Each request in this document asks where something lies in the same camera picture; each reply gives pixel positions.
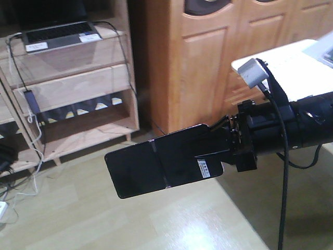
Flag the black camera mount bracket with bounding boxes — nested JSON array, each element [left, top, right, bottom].
[[263, 63, 289, 107]]

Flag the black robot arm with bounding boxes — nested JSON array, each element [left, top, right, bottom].
[[193, 93, 332, 172]]

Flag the white table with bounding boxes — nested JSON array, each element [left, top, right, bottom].
[[231, 32, 332, 101]]

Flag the silver laptop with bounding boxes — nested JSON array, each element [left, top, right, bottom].
[[12, 1, 102, 54]]

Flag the black laptop cable right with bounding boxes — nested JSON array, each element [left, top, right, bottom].
[[93, 21, 137, 94]]

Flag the black laptop cable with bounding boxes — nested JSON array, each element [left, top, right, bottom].
[[93, 21, 137, 94], [6, 32, 28, 92]]

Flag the wooden shelf unit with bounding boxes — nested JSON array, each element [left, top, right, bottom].
[[1, 1, 139, 175]]

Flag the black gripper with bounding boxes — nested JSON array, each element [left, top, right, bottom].
[[194, 100, 297, 172]]

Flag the black laptop cable left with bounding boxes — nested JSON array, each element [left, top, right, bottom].
[[6, 32, 28, 92]]

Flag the grey usb hub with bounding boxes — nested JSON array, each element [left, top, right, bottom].
[[24, 90, 41, 114]]

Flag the black foldable phone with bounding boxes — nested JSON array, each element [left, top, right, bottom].
[[105, 124, 227, 199]]

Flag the white power strip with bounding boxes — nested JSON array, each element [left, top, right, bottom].
[[0, 201, 8, 219]]

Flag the wooden wardrobe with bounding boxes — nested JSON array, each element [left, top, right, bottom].
[[127, 1, 332, 135]]

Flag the white laptop cable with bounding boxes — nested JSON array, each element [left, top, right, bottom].
[[5, 36, 44, 224]]

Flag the black camera cable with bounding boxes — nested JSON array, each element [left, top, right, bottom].
[[256, 59, 322, 250]]

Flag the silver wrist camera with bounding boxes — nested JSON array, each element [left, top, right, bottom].
[[237, 58, 268, 92]]

